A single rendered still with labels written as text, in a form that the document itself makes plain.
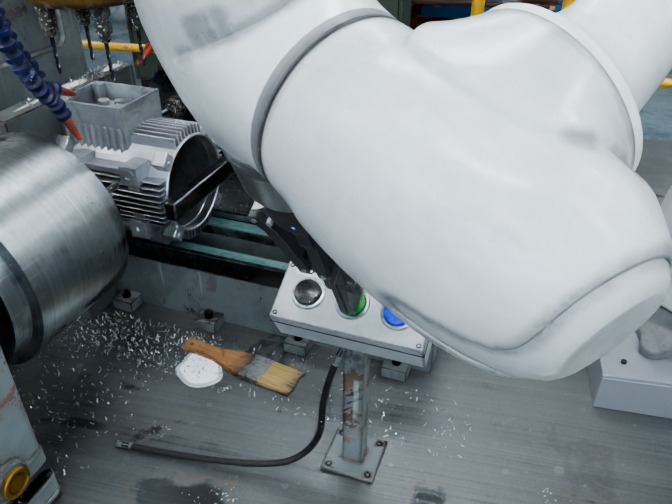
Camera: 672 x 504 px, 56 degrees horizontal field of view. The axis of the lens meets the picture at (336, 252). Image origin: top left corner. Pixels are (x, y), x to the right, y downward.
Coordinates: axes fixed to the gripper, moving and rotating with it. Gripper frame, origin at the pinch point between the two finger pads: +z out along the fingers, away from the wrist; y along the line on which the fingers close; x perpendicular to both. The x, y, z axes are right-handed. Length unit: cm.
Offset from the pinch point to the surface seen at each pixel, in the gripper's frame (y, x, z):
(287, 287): 7.6, -0.1, 4.1
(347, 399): 0.7, 6.9, 17.6
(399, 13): 85, -268, 209
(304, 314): 4.7, 2.4, 4.1
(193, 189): 33.7, -18.2, 18.8
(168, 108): 51, -38, 26
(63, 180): 37.8, -5.5, -0.4
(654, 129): -74, -262, 278
